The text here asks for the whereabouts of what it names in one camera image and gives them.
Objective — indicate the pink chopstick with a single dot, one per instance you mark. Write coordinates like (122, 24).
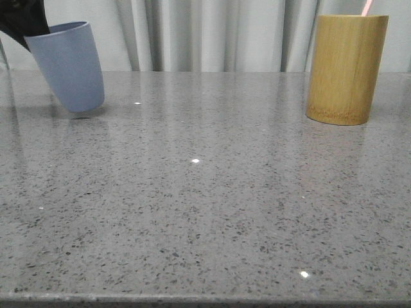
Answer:
(366, 8)

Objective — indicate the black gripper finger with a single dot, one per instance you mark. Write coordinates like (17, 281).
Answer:
(23, 18)

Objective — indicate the blue plastic cup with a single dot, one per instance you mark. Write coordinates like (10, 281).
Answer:
(68, 59)

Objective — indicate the bamboo cylinder holder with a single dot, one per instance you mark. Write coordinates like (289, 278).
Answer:
(345, 64)

